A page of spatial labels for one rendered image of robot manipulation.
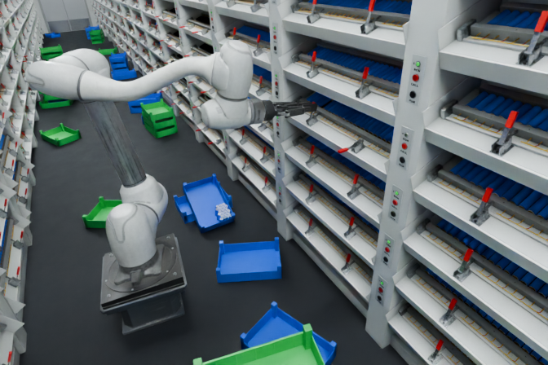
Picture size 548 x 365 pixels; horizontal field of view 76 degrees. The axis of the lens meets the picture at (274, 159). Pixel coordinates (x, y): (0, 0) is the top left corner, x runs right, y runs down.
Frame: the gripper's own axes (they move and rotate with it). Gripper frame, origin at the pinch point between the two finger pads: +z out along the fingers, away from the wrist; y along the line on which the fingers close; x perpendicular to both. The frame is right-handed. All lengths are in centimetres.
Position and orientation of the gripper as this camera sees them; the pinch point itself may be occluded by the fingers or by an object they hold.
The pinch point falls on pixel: (307, 107)
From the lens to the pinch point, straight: 136.4
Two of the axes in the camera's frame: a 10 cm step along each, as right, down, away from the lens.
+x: 0.9, -9.0, -4.2
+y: 4.9, 4.1, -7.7
